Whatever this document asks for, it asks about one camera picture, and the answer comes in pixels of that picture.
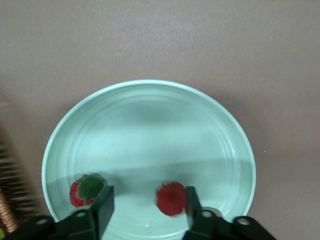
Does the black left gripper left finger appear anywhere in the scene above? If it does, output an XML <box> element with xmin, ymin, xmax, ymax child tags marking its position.
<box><xmin>17</xmin><ymin>185</ymin><xmax>115</xmax><ymax>240</ymax></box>

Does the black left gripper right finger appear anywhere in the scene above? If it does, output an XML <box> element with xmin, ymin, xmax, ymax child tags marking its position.
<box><xmin>183</xmin><ymin>186</ymin><xmax>276</xmax><ymax>240</ymax></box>

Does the red strawberry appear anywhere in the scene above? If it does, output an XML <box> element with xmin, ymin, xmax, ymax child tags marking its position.
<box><xmin>69</xmin><ymin>172</ymin><xmax>106</xmax><ymax>208</ymax></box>
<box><xmin>154</xmin><ymin>181</ymin><xmax>188</xmax><ymax>218</ymax></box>

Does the pale green round plate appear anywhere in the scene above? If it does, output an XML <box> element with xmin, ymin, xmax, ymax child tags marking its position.
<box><xmin>41</xmin><ymin>79</ymin><xmax>257</xmax><ymax>238</ymax></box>

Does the brown wicker basket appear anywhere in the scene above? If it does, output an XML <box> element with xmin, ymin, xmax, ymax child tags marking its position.
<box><xmin>0</xmin><ymin>94</ymin><xmax>38</xmax><ymax>235</ymax></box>

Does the table cover sheet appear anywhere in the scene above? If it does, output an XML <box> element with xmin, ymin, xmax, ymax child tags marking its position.
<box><xmin>0</xmin><ymin>0</ymin><xmax>320</xmax><ymax>240</ymax></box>

